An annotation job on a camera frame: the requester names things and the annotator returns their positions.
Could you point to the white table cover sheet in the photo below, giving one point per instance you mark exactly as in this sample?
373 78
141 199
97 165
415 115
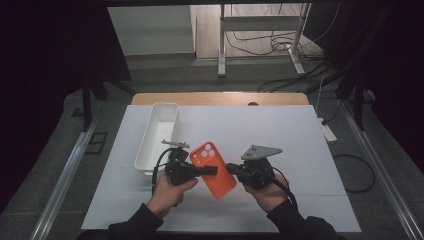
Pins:
266 140

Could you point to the white panel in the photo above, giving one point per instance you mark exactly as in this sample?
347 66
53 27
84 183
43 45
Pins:
150 30

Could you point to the white metal desk frame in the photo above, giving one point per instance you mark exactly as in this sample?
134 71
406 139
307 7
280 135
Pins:
221 40

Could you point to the aluminium floor rail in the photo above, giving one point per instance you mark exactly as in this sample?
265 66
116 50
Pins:
383 173
66 173

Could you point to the orange phone case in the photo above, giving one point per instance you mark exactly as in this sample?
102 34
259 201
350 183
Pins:
218 180

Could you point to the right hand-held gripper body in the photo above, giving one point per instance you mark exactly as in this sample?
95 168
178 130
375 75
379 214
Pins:
256 166

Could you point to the black curtain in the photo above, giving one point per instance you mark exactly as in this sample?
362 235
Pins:
396 66
40 83

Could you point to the black floor plate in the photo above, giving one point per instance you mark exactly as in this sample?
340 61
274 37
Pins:
96 142

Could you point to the white power strip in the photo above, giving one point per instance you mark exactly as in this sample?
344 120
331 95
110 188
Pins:
328 130

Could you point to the person's left hand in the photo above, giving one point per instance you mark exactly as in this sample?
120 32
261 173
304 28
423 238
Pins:
166 196

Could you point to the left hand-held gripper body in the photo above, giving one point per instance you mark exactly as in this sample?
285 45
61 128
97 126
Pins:
178 168

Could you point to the person's right hand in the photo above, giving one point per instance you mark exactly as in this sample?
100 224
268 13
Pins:
270 198

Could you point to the white plastic bin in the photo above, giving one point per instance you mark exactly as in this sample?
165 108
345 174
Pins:
160 133

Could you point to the black metal stand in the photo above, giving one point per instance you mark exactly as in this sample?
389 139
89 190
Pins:
87 106
359 106

